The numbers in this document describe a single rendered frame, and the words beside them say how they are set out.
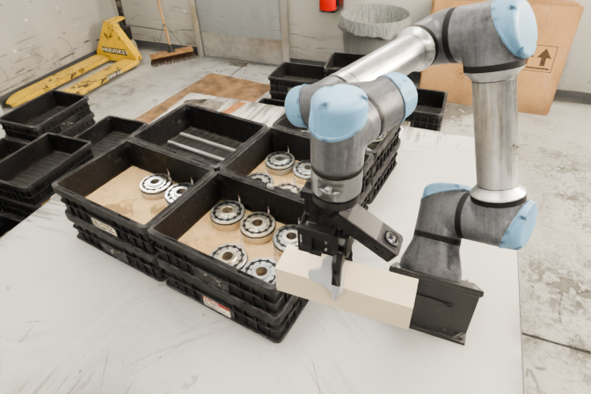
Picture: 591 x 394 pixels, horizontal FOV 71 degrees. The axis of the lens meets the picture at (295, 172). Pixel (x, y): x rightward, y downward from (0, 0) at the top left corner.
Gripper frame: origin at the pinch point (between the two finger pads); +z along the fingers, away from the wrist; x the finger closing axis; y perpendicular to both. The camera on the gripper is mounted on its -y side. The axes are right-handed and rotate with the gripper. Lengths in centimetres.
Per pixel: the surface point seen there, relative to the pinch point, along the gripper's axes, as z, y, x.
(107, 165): 20, 91, -35
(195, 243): 26, 48, -18
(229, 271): 15.9, 28.4, -6.0
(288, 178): 26, 34, -54
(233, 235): 26, 39, -25
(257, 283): 15.8, 20.9, -4.9
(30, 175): 59, 173, -56
